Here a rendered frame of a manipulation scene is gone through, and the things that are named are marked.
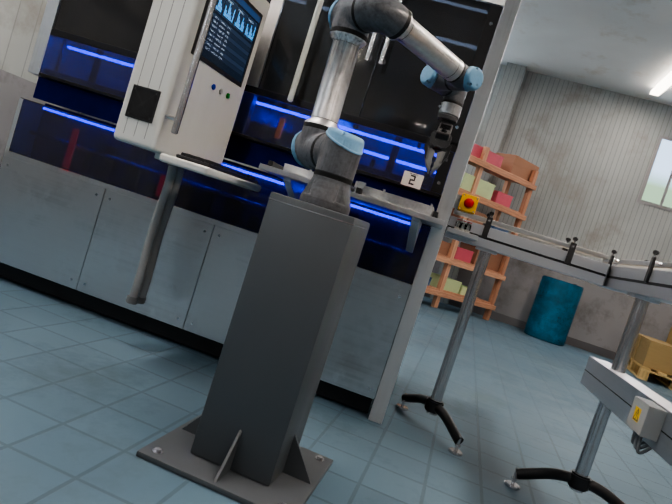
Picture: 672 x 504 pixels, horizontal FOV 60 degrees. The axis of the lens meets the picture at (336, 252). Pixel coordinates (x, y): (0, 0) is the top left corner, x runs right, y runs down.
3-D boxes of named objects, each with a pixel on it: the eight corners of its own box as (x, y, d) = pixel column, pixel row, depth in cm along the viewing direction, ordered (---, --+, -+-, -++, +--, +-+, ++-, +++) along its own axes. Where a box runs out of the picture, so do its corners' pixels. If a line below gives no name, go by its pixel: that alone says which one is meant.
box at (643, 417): (624, 423, 174) (634, 394, 173) (642, 429, 173) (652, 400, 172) (638, 436, 162) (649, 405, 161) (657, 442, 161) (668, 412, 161)
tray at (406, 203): (372, 202, 245) (374, 194, 245) (432, 221, 240) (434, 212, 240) (361, 194, 211) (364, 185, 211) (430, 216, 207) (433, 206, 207)
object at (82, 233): (91, 265, 379) (130, 134, 374) (396, 374, 347) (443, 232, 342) (-30, 270, 280) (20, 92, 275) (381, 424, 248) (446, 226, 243)
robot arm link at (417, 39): (387, -25, 159) (491, 68, 189) (363, -19, 168) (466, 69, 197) (370, 14, 159) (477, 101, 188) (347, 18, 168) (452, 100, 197)
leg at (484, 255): (422, 407, 266) (475, 246, 262) (441, 414, 265) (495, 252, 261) (421, 412, 257) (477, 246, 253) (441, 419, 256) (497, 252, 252)
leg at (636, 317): (561, 480, 226) (627, 291, 222) (584, 489, 225) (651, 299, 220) (566, 490, 217) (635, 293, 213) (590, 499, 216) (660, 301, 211)
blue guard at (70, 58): (40, 72, 274) (51, 34, 273) (441, 194, 244) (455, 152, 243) (39, 72, 274) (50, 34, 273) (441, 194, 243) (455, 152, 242)
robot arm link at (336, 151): (328, 171, 162) (343, 124, 161) (304, 166, 173) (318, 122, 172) (361, 184, 169) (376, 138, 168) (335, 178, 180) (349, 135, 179)
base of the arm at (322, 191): (342, 213, 162) (353, 179, 161) (292, 197, 165) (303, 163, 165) (352, 217, 177) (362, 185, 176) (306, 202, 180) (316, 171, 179)
